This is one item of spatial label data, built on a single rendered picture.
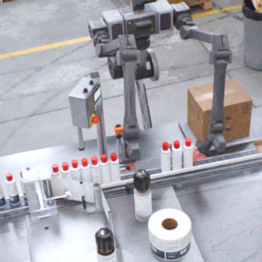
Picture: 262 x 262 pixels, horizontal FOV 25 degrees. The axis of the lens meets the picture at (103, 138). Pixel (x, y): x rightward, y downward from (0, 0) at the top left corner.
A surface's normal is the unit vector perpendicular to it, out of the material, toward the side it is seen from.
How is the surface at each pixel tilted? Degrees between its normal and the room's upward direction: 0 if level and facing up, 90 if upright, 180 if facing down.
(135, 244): 0
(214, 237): 0
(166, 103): 0
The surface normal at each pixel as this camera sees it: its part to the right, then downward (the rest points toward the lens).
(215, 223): -0.08, -0.77
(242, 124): 0.26, 0.60
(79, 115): -0.40, 0.61
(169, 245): -0.07, 0.64
